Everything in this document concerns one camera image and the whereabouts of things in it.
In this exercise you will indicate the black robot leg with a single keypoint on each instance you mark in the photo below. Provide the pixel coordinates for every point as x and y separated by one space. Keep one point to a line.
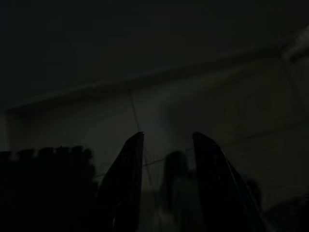
43 188

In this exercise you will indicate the white door frame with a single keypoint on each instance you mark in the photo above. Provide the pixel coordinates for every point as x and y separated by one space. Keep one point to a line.
298 42

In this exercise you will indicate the white skirting board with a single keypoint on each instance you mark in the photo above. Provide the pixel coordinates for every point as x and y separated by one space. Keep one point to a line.
144 79

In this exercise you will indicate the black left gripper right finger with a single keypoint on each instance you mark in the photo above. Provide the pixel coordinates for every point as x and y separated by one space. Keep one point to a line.
217 186

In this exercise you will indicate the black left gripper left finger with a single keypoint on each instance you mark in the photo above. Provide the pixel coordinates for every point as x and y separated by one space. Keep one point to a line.
123 183

